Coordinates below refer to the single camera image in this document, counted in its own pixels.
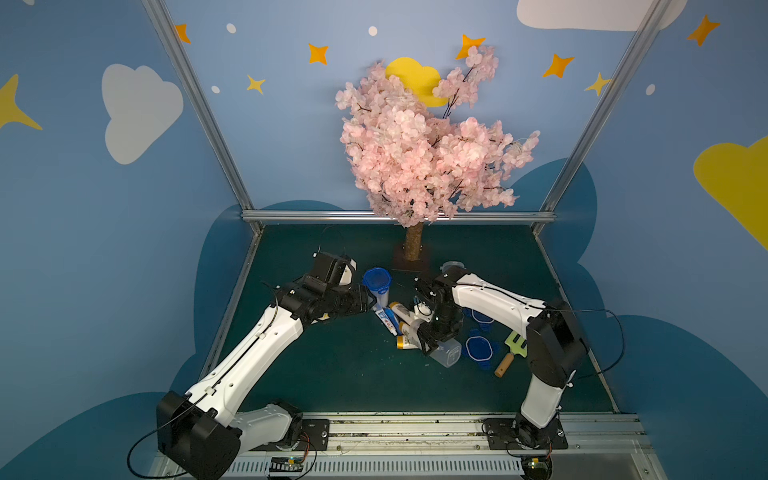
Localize right aluminium frame post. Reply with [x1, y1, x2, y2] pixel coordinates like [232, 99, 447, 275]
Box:
[539, 0, 674, 223]

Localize blue toothbrush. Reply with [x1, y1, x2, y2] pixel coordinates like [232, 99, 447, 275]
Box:
[384, 307, 402, 336]

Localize orange-cap white bottle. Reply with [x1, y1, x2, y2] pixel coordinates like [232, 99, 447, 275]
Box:
[397, 324, 422, 350]
[389, 302, 418, 333]

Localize white blue toothpaste tube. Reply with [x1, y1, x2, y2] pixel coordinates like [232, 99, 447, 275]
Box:
[373, 305, 401, 337]

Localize circuit board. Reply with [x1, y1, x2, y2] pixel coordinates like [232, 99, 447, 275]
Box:
[521, 457, 553, 480]
[267, 456, 305, 476]

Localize pink cherry blossom tree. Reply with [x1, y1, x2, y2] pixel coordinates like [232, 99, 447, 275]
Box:
[335, 46, 540, 270]

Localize left aluminium frame post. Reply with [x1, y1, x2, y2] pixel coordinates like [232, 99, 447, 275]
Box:
[141, 0, 253, 215]

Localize green wooden-handled scraper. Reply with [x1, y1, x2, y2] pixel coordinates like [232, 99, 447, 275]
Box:
[494, 331, 527, 378]

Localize aluminium frame post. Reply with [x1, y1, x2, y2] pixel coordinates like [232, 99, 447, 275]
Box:
[539, 0, 674, 223]
[141, 0, 253, 215]

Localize blue-lid toiletry cup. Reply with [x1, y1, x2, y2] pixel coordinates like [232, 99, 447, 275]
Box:
[428, 338, 462, 368]
[362, 267, 392, 308]
[440, 261, 465, 273]

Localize blue cup lid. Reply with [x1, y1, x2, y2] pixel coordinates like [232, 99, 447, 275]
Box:
[463, 308, 494, 331]
[462, 329, 500, 371]

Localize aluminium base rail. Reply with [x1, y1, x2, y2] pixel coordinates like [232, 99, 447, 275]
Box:
[146, 412, 661, 480]

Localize right circuit board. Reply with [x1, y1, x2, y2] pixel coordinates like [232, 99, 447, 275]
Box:
[521, 457, 553, 480]

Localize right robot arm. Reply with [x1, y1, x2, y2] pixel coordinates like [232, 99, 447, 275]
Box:
[415, 266, 589, 449]

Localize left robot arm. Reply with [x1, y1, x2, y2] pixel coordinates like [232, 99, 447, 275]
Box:
[156, 252, 374, 479]

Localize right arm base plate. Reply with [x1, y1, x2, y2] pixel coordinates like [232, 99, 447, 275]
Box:
[481, 415, 568, 451]

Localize aluminium back frame bar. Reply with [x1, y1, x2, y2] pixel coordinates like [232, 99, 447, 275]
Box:
[241, 209, 556, 226]

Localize left circuit board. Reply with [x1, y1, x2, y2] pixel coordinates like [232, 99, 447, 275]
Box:
[267, 456, 305, 476]

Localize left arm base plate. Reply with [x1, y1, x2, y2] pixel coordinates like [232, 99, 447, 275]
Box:
[252, 419, 330, 452]

